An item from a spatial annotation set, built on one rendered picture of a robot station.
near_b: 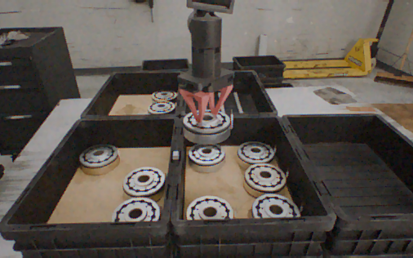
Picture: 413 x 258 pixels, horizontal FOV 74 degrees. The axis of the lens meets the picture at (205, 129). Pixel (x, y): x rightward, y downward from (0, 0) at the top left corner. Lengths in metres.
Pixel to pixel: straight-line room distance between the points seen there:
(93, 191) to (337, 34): 4.23
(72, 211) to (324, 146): 0.73
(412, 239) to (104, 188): 0.68
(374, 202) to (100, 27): 3.66
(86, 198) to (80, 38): 3.45
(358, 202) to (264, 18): 3.51
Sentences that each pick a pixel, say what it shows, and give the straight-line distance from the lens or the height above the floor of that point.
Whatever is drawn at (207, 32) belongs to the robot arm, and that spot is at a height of 1.22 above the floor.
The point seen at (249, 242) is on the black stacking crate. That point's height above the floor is 0.87.
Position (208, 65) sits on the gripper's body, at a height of 1.16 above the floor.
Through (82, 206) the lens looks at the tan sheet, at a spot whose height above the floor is 0.83.
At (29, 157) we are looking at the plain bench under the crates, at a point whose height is 0.70.
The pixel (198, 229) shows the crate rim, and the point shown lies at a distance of 0.51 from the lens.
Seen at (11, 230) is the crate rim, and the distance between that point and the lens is 0.59.
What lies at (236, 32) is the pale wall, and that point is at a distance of 4.01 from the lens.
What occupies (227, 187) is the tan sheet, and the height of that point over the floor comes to 0.83.
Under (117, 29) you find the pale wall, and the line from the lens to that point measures 3.94.
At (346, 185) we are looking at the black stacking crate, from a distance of 0.81.
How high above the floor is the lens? 1.32
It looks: 31 degrees down
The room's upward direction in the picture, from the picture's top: straight up
